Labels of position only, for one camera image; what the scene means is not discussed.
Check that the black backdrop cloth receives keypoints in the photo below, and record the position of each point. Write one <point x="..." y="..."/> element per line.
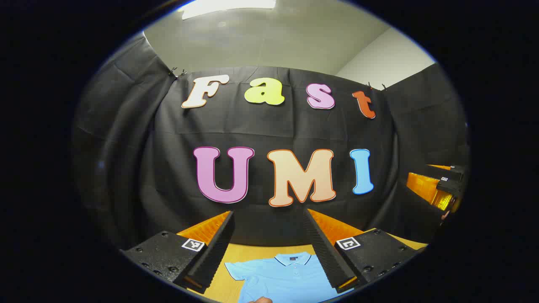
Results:
<point x="261" y="130"/>

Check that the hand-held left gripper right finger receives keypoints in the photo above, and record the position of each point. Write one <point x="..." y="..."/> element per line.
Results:
<point x="322" y="248"/>

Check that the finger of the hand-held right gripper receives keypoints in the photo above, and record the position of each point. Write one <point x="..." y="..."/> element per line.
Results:
<point x="457" y="170"/>
<point x="425" y="187"/>

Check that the light blue polo T-shirt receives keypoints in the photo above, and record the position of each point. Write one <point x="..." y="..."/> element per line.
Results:
<point x="278" y="280"/>

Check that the ceiling light panel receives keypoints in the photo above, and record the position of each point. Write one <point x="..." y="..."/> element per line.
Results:
<point x="227" y="7"/>

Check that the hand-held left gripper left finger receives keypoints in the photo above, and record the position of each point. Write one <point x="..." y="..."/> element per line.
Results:
<point x="219" y="248"/>

